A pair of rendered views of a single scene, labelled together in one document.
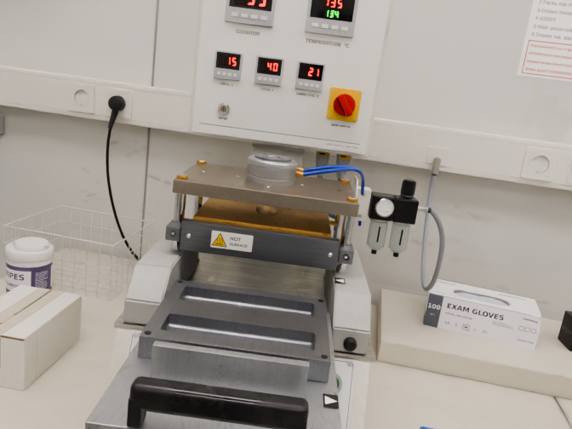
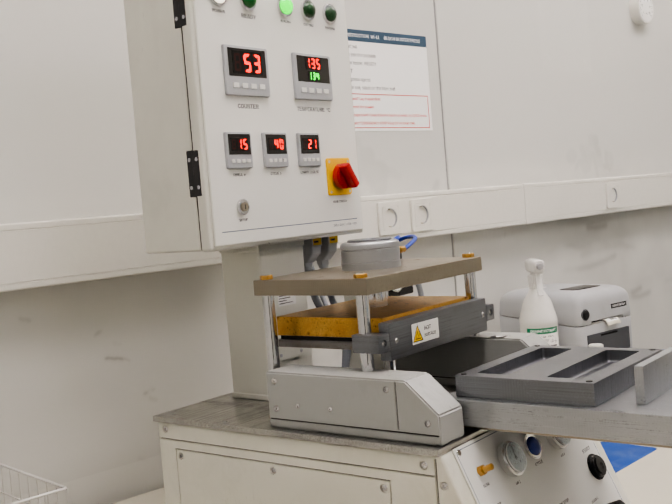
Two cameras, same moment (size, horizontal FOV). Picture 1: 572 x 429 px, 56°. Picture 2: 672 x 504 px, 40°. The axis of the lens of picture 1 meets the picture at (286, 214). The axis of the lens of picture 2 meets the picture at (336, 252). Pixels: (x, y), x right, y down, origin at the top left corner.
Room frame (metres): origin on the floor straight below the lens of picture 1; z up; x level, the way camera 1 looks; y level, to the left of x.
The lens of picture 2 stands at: (0.13, 1.02, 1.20)
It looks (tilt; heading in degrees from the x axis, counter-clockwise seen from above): 3 degrees down; 308
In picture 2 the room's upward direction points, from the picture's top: 5 degrees counter-clockwise
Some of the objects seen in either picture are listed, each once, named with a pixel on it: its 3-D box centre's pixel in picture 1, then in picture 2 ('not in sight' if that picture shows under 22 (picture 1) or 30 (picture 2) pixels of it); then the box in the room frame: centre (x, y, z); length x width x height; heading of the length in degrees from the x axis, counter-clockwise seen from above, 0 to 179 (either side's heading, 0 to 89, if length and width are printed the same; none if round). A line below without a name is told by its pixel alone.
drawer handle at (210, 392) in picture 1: (218, 411); not in sight; (0.40, 0.03, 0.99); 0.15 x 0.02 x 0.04; 90
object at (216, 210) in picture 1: (271, 208); (378, 299); (0.85, 0.02, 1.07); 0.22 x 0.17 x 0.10; 90
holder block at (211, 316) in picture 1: (243, 324); (561, 372); (0.59, 0.03, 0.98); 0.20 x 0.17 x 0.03; 90
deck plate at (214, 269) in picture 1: (259, 280); (362, 401); (0.88, 0.03, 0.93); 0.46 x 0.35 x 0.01; 0
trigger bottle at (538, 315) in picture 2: not in sight; (538, 316); (1.02, -0.79, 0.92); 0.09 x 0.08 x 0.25; 131
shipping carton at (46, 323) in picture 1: (21, 333); not in sight; (0.83, 0.42, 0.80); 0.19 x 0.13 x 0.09; 172
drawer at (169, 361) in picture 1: (237, 352); (601, 384); (0.54, 0.03, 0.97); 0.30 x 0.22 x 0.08; 0
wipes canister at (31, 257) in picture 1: (29, 277); not in sight; (1.00, 0.49, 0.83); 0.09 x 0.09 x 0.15
